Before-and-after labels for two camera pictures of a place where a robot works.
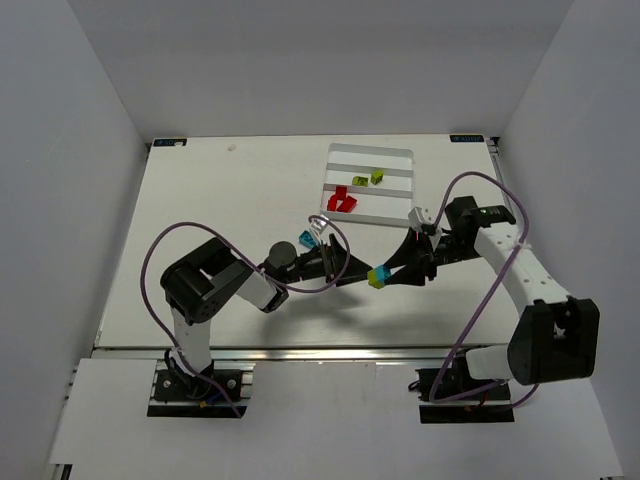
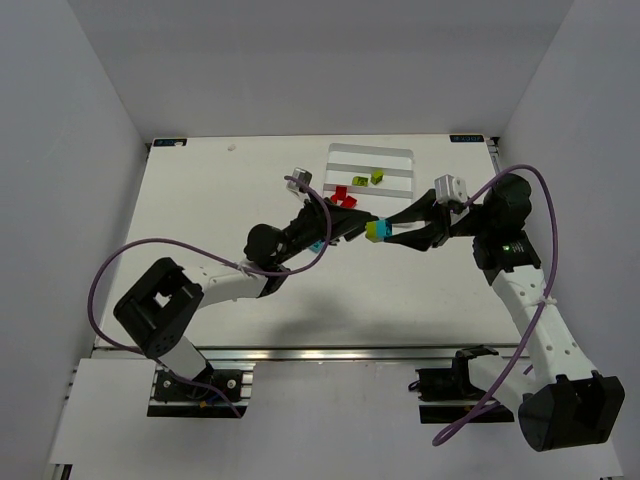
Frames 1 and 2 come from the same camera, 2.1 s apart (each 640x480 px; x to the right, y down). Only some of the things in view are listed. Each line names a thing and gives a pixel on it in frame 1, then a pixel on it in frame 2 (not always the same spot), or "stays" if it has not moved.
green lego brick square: (377, 176) stays
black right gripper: (427, 254) → (441, 223)
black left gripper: (327, 263) → (320, 220)
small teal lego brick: (382, 272) → (380, 228)
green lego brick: (360, 181) stays
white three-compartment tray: (379, 178) stays
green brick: (372, 279) → (371, 231)
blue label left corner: (170, 142) stays
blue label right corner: (467, 137) stays
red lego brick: (347, 205) stays
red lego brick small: (341, 192) stays
